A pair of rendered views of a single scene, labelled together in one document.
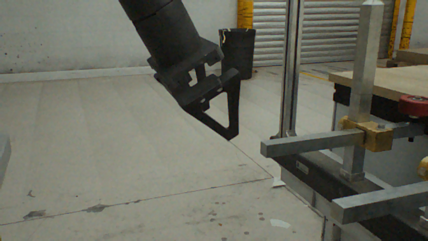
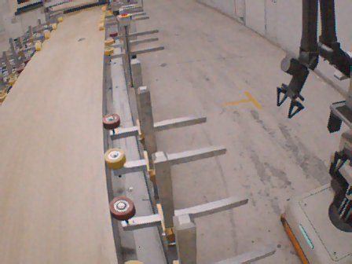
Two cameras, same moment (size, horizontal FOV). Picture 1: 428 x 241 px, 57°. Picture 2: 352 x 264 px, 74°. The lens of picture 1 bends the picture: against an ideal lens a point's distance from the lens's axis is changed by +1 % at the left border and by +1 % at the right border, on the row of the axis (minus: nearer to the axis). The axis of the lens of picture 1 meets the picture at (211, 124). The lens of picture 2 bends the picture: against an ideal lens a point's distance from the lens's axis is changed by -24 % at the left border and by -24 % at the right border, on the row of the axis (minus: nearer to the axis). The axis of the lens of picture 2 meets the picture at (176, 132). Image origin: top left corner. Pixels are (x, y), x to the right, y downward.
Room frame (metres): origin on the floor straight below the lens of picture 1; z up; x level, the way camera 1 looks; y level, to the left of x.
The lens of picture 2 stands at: (1.00, -0.39, 1.57)
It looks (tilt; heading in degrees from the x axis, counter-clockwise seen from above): 36 degrees down; 190
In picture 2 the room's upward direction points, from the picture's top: 5 degrees counter-clockwise
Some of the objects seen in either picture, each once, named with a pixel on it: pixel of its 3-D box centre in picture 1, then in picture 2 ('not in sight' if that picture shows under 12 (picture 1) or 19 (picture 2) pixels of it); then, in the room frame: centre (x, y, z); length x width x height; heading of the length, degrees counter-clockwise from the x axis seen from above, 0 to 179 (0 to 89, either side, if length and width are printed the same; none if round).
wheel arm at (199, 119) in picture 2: not in sight; (158, 126); (-0.07, -0.67, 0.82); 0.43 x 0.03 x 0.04; 111
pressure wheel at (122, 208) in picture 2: not in sight; (124, 215); (0.47, -0.68, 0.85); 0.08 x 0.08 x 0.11
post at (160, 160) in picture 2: not in sight; (168, 214); (0.46, -0.54, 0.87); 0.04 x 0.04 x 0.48; 21
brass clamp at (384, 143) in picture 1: (363, 132); not in sight; (0.91, -0.37, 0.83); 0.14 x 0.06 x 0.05; 21
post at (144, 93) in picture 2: not in sight; (152, 150); (0.22, -0.62, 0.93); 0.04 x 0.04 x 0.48; 21
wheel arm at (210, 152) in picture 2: not in sight; (169, 160); (0.16, -0.58, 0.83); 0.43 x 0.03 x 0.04; 111
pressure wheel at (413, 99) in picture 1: (414, 119); not in sight; (0.94, -0.50, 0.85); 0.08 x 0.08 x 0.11
